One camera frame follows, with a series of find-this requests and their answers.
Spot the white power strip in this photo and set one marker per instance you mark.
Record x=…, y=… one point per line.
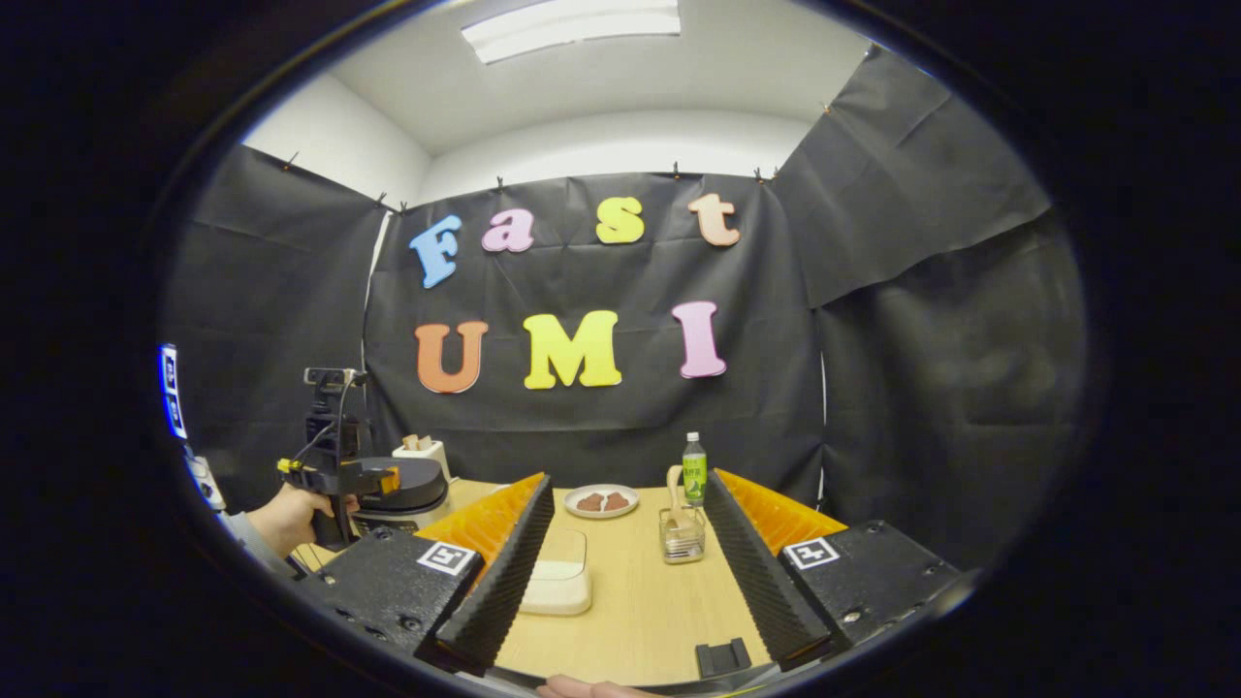
x=206, y=482

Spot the black backdrop cloth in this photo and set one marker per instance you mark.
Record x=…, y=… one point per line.
x=601, y=427

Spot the wooden spoon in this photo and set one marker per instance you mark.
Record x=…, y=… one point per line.
x=675, y=485

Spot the clear container of rice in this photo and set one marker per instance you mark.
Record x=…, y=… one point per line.
x=557, y=593

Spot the white round plate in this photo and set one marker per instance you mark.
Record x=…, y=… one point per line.
x=601, y=489

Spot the white toaster with bread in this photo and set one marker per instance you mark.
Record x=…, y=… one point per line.
x=427, y=454

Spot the brown meat piece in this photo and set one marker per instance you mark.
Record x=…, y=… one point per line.
x=589, y=502
x=617, y=501

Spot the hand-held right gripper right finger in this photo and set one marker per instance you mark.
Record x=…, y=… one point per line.
x=751, y=572

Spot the green drink bottle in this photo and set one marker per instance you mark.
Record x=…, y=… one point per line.
x=694, y=475

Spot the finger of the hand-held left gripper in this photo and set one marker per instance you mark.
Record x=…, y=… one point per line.
x=359, y=478

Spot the clear chopstick holder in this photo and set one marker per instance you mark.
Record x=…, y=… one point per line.
x=684, y=550

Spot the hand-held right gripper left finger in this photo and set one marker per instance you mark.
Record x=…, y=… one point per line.
x=504, y=572

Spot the large ceiling light panel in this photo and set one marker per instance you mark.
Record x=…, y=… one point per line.
x=572, y=24

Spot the blue bordered wall poster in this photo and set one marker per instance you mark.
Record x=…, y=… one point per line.
x=172, y=393

